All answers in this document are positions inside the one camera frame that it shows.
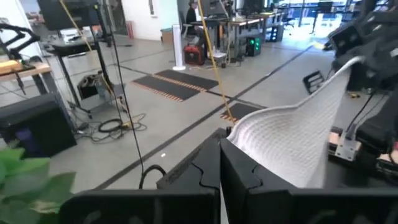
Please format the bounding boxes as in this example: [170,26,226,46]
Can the black floor box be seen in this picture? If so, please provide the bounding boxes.
[0,92,78,159]

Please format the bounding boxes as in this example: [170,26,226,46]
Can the black hazard-striped floor mat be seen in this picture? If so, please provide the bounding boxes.
[154,68,220,93]
[131,75,201,103]
[219,102,267,124]

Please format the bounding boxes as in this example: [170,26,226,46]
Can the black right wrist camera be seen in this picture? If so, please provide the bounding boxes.
[328,22,366,55]

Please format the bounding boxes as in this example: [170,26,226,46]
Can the white tower fan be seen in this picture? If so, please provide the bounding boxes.
[172,24,187,72]

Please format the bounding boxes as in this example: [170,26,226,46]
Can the black computer tower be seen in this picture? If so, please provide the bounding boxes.
[245,36,262,57]

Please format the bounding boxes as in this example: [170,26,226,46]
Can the wood-top office desk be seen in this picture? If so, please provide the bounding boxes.
[228,17,265,62]

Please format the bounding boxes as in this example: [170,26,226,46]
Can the black angled metal stand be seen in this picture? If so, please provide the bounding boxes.
[0,23,42,60]

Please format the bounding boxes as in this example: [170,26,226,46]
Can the wood-top workbench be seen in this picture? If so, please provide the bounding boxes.
[0,60,60,96]

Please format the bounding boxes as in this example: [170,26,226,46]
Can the white microfiber towel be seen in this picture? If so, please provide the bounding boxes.
[226,55,364,189]

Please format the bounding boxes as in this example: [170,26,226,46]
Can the black power cable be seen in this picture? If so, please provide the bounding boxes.
[105,18,167,190]

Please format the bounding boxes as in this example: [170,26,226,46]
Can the yellow extension cable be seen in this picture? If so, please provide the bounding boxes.
[197,0,236,124]

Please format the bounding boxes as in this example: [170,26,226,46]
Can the black floor cable bundle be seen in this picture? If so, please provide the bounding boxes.
[73,112,147,144]

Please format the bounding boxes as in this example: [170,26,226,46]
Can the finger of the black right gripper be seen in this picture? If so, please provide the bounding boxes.
[331,52,364,72]
[346,58,372,91]

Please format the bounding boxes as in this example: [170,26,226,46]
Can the person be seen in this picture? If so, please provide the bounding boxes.
[185,0,206,47]

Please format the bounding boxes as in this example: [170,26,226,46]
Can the black side table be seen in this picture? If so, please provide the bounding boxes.
[42,35,105,108]

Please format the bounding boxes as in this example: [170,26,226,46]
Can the black monitor on stand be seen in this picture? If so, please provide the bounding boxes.
[36,0,127,119]

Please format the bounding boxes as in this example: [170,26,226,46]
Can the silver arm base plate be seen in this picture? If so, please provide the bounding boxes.
[334,130,363,162]

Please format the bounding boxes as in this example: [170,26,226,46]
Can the yellow hanging cable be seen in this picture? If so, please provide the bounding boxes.
[58,0,116,97]

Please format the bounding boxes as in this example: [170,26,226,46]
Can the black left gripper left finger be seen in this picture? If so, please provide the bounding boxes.
[58,139,223,224]

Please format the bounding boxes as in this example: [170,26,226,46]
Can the green potted plant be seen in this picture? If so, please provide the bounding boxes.
[0,146,77,224]

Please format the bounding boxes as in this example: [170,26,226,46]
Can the black equipment bag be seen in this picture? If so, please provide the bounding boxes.
[76,73,105,100]

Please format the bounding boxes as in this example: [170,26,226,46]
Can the red black portable generator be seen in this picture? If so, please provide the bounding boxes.
[183,43,206,66]

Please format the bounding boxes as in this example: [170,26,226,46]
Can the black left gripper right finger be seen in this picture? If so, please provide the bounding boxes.
[220,138,398,224]

